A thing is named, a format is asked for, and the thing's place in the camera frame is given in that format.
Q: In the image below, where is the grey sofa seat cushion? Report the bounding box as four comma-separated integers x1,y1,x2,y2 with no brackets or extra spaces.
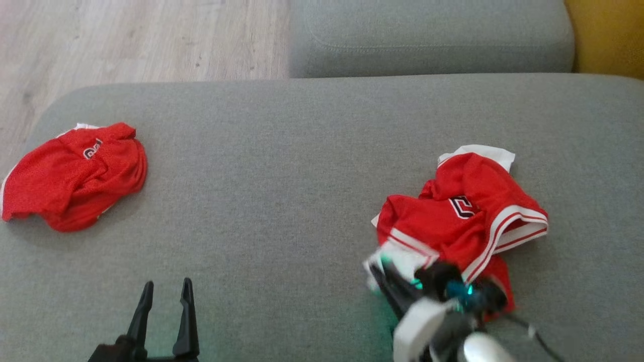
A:
0,73,644,362

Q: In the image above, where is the yellow pillow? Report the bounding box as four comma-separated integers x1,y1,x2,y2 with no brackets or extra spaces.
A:
563,0,644,81

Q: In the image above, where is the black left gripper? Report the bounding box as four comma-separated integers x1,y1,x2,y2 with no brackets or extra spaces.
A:
88,278,200,362

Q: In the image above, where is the crumpled red jersey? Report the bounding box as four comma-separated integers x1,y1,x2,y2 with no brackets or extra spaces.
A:
0,122,148,233

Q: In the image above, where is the grey sofa back cushion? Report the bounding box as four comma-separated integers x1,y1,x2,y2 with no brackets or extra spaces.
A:
289,0,576,78

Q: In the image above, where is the red jersey with striped trim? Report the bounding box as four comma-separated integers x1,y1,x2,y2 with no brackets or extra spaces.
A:
371,145,549,315

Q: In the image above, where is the thin black cable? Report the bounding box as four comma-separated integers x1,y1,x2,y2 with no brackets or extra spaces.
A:
503,313,567,362

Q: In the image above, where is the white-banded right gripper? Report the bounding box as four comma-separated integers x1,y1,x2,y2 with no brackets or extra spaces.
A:
368,258,476,362

